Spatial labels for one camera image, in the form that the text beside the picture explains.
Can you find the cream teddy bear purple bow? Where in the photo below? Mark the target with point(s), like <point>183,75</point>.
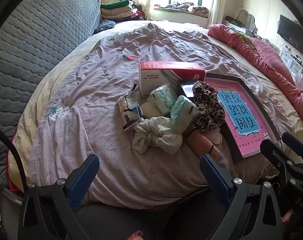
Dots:
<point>151,110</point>

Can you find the person's right hand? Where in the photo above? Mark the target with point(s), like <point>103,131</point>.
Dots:
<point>288,217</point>

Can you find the pile of folded clothes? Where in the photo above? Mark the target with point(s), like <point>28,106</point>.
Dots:
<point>116,10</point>

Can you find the white cabinet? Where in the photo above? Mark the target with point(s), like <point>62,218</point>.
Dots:
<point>291,62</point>

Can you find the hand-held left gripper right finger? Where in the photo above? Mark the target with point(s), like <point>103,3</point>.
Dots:
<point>214,177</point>

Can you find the clear plastic bag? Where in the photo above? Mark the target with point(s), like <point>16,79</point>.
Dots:
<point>301,81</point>

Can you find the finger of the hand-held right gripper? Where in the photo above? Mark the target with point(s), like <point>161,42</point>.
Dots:
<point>294,141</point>
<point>274,152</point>

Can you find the white floral scrunchie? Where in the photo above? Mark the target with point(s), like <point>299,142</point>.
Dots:
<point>154,135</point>

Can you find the dark speckled cloth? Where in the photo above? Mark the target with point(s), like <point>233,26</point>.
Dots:
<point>105,26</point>

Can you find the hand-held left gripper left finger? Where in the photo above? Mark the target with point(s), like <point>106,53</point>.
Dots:
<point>84,177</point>

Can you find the grey quilted cover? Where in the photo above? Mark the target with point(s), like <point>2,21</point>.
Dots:
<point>41,42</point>

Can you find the pink quilt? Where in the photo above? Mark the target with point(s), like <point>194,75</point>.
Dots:
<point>266,55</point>

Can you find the purple printed blanket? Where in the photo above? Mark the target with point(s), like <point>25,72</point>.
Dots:
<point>104,80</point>

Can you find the white and blue snack packet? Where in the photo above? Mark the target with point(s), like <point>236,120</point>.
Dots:
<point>129,110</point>

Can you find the leopard print scrunchie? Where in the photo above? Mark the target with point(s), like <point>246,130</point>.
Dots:
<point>209,115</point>

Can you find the black cardboard box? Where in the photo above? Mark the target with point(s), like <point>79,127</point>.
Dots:
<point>187,90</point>

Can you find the green and white tissue pack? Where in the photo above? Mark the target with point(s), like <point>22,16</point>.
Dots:
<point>164,97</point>
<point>182,112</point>

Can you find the red and white tissue box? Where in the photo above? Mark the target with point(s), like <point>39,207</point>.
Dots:
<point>166,67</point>

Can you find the white round fan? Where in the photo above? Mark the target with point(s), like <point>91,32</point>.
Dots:
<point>247,20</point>

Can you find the black television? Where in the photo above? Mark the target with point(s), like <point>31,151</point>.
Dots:
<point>291,33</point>

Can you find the clothes on window sill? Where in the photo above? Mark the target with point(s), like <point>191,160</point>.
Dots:
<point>196,9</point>

